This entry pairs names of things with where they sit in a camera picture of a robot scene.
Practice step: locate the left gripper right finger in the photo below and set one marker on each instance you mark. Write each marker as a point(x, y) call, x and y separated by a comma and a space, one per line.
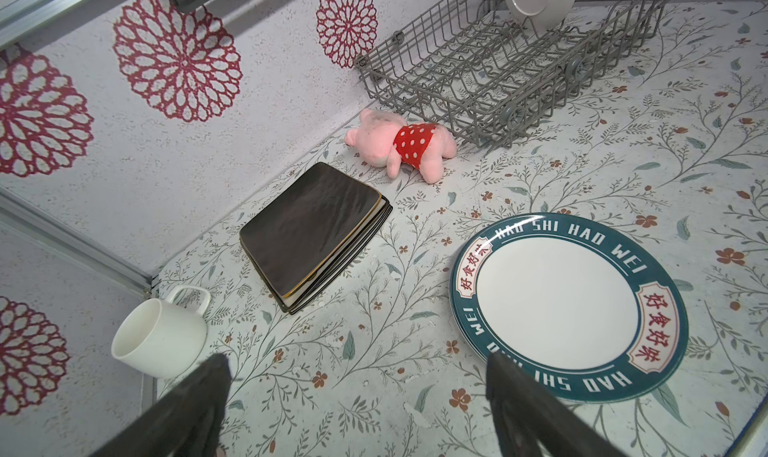
point(529, 420)

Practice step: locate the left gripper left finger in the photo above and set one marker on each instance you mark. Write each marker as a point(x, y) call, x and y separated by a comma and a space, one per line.
point(185, 422)

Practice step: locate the white mug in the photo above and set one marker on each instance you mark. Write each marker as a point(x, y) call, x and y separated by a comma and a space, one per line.
point(160, 338)

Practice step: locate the pink plush pig toy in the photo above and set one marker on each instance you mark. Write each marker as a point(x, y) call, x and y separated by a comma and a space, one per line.
point(386, 140)

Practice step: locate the grey wire dish rack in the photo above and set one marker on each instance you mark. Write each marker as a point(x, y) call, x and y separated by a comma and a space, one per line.
point(470, 66)

